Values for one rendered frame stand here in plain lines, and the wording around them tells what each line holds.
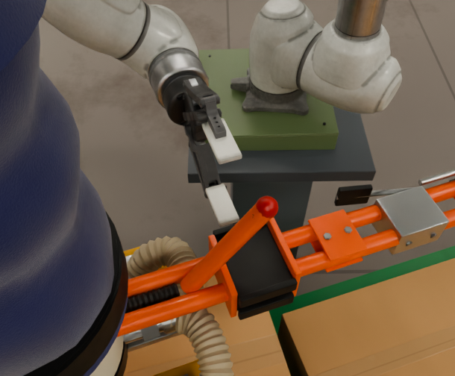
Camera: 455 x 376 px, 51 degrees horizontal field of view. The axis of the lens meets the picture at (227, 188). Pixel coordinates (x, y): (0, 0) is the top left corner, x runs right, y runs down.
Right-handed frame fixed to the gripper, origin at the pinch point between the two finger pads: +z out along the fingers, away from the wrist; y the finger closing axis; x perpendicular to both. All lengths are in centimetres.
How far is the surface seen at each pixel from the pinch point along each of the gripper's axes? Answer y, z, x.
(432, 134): 121, -88, -140
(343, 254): -1.3, 15.0, -9.2
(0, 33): -39.2, 18.5, 16.5
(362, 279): 121, -29, -67
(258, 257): -1.6, 12.1, 0.5
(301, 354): 67, 5, -18
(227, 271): -2.8, 13.3, 4.8
